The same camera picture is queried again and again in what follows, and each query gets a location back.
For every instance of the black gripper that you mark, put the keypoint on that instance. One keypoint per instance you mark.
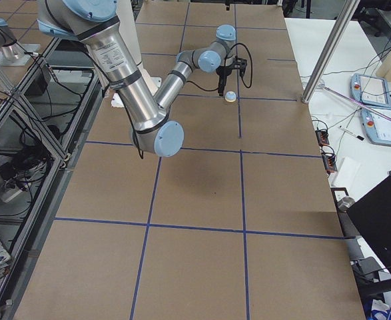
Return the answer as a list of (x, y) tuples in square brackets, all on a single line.
[(221, 72)]

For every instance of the white yellow call bell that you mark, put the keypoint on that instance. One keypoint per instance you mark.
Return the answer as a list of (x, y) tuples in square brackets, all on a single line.
[(230, 96)]

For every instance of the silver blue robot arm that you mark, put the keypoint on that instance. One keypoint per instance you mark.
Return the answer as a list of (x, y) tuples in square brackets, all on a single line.
[(107, 29)]

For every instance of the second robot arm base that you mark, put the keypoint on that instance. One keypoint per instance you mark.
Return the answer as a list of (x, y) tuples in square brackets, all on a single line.
[(12, 52)]

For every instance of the crossing blue tape strip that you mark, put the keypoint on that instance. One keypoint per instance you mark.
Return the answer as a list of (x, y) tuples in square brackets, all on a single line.
[(217, 150)]

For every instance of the thin metal rod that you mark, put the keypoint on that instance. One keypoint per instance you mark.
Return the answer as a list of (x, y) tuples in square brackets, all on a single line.
[(356, 103)]

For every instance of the long blue tape strip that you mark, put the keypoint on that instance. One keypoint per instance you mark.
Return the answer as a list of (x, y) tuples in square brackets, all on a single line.
[(244, 233)]

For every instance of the orange black connector box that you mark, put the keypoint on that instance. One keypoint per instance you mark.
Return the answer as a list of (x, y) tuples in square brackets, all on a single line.
[(322, 137)]

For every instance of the black marker pen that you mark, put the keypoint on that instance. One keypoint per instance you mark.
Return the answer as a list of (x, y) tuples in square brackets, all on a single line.
[(359, 137)]

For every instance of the upper teach pendant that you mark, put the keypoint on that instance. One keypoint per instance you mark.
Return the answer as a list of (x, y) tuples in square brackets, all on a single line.
[(370, 90)]

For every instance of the teach pendant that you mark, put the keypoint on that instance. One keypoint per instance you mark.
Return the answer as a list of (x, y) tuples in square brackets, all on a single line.
[(377, 128), (370, 90)]

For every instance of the brown paper table cover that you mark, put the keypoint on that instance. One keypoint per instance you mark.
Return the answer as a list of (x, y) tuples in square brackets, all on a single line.
[(161, 238)]

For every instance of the white paper sheet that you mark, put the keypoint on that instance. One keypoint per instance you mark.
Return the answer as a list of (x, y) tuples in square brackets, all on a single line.
[(346, 173)]

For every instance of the lower teach pendant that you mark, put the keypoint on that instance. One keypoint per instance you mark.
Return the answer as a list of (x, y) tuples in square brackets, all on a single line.
[(377, 128)]

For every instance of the black monitor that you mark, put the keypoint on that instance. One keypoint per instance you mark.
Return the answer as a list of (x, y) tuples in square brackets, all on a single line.
[(371, 215)]

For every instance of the white power strip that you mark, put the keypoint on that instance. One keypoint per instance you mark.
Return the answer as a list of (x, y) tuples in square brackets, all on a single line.
[(10, 194)]

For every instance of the aluminium profile post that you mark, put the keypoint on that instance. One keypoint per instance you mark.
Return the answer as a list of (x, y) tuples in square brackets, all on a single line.
[(332, 41)]

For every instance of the aluminium table frame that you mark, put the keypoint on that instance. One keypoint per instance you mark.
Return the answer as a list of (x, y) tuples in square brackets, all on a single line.
[(46, 109)]

